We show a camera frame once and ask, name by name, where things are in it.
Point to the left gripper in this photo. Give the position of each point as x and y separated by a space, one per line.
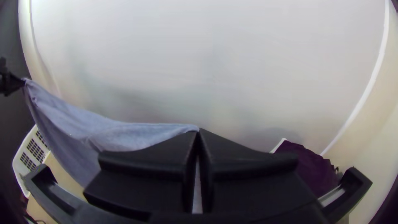
9 84

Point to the pile of folded clothes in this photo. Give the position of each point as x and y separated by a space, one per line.
311 168

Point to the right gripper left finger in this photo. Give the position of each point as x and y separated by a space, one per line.
149 180

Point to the blue t-shirt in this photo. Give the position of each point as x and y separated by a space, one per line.
77 133

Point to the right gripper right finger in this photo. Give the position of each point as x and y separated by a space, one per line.
248 183

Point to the white laundry basket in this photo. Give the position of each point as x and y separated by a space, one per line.
28 155

